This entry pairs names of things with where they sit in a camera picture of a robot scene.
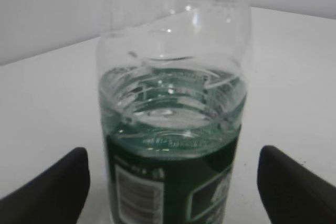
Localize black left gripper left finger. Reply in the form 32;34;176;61
1;147;90;223

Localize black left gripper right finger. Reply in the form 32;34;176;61
257;145;335;223

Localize clear Cestbon water bottle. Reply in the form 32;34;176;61
96;0;251;223

